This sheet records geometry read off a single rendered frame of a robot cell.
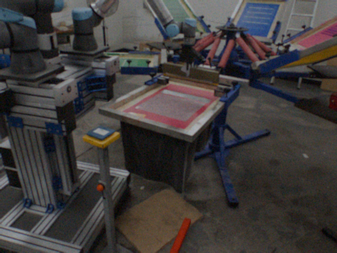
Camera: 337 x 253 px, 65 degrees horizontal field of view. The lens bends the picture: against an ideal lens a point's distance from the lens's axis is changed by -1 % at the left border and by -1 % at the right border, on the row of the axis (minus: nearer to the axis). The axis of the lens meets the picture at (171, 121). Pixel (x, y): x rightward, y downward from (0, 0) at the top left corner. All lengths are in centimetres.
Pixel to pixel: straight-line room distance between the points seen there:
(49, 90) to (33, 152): 65
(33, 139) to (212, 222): 141
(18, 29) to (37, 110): 36
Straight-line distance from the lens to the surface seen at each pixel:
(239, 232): 222
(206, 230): 218
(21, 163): 198
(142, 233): 211
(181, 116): 154
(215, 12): 613
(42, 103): 134
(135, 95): 177
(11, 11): 103
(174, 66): 186
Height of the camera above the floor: 162
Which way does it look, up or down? 27 degrees down
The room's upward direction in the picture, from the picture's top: 2 degrees clockwise
